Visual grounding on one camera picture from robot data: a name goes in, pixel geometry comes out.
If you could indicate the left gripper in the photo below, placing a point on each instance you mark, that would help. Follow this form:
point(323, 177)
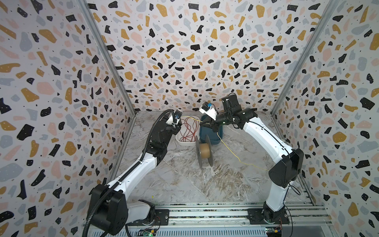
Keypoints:
point(176, 130)

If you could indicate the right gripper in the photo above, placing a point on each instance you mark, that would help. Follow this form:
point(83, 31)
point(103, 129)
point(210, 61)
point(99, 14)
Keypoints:
point(211, 122)

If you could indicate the grey cable spool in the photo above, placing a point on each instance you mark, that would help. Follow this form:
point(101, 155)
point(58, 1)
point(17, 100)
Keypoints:
point(204, 151)

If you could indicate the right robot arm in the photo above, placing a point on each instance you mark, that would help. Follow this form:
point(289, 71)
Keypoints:
point(287, 160)

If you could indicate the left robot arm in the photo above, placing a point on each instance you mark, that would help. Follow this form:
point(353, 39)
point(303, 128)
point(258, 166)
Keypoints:
point(108, 208)

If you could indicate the teal plastic bin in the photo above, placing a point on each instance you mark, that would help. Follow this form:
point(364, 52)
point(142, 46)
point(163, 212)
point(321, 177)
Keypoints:
point(214, 138)

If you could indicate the white plastic bin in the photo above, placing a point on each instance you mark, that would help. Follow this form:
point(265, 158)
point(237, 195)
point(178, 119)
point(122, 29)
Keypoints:
point(189, 130)

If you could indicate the left green circuit board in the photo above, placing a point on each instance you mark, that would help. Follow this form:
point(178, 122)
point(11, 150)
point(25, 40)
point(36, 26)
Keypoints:
point(146, 233)

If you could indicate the green circuit board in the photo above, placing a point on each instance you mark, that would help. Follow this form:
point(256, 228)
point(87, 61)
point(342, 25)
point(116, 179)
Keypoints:
point(273, 232)
point(146, 233)

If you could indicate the right green circuit board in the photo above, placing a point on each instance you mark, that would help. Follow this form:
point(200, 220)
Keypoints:
point(273, 232)

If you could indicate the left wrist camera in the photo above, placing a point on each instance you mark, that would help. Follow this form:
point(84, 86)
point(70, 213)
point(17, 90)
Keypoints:
point(174, 117)

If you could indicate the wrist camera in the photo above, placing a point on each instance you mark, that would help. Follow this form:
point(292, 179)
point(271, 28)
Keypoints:
point(209, 109)
point(174, 117)

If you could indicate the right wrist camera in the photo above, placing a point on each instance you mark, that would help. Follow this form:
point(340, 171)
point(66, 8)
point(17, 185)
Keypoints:
point(209, 109)

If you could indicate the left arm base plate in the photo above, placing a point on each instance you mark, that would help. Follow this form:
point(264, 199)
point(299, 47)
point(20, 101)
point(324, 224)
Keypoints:
point(158, 217)

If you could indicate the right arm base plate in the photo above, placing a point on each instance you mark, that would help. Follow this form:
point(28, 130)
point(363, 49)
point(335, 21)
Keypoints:
point(265, 216)

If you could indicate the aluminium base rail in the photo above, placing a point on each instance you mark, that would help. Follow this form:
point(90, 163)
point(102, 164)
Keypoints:
point(230, 220)

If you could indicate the left aluminium corner post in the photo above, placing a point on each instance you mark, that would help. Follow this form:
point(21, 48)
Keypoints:
point(83, 6)

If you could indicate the aluminium corner post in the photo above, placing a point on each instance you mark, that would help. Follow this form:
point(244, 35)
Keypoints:
point(327, 14)
point(83, 6)

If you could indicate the right aluminium corner post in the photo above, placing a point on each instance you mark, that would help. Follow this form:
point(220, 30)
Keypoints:
point(327, 14)

